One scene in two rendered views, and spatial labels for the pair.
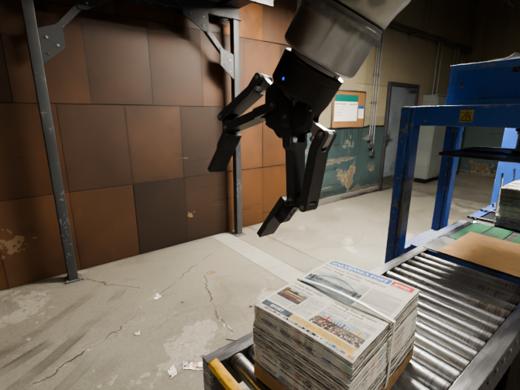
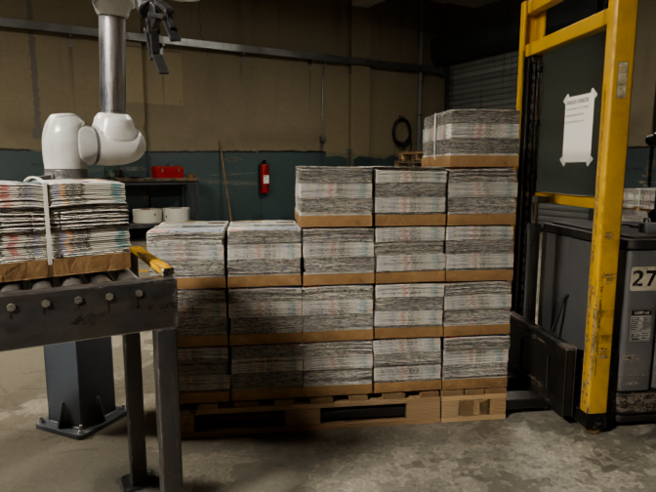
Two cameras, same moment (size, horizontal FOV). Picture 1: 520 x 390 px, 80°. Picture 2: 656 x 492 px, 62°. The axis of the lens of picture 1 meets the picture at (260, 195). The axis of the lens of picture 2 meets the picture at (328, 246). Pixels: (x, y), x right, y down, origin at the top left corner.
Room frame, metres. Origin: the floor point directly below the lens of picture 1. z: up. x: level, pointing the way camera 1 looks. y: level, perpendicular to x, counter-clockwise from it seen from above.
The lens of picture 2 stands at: (2.01, 0.72, 1.07)
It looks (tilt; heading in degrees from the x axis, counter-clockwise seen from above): 8 degrees down; 188
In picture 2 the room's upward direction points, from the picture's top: straight up
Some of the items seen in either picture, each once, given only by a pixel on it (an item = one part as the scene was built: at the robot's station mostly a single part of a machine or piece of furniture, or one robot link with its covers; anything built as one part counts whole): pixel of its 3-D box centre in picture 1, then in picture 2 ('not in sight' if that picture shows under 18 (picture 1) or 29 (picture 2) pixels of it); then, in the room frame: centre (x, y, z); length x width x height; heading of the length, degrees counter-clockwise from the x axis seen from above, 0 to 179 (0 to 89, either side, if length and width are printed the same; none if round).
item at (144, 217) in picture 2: not in sight; (133, 202); (-5.35, -3.17, 0.55); 1.80 x 0.70 x 1.09; 128
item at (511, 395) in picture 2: not in sight; (428, 404); (-0.26, 0.83, 0.05); 1.05 x 0.10 x 0.04; 105
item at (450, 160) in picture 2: not in sight; (462, 266); (-0.42, 0.97, 0.63); 0.38 x 0.29 x 0.97; 15
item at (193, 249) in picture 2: not in sight; (299, 319); (-0.23, 0.27, 0.42); 1.17 x 0.39 x 0.83; 105
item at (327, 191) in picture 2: not in sight; (331, 195); (-0.27, 0.40, 0.95); 0.38 x 0.29 x 0.23; 14
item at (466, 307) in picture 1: (437, 297); not in sight; (1.13, -0.73, 0.78); 0.47 x 0.05 x 0.05; 38
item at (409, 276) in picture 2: not in sight; (299, 323); (-0.23, 0.27, 0.40); 1.16 x 0.38 x 0.51; 105
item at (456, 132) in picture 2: not in sight; (463, 263); (-0.43, 0.97, 0.65); 0.39 x 0.30 x 1.29; 15
